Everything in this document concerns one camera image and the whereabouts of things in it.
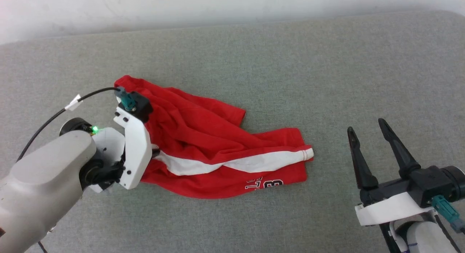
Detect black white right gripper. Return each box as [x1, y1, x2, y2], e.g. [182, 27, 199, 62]
[347, 118, 437, 227]

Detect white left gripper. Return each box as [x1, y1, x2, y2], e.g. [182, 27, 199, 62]
[91, 106, 161, 194]

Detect red shorts with white stripe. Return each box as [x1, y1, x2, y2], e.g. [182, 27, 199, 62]
[114, 75, 314, 200]

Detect grey fabric sofa cushion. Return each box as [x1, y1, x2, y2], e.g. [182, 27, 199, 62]
[0, 10, 465, 253]

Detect black cable with teal plug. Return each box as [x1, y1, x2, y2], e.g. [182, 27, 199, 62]
[16, 86, 137, 163]
[432, 195, 465, 234]

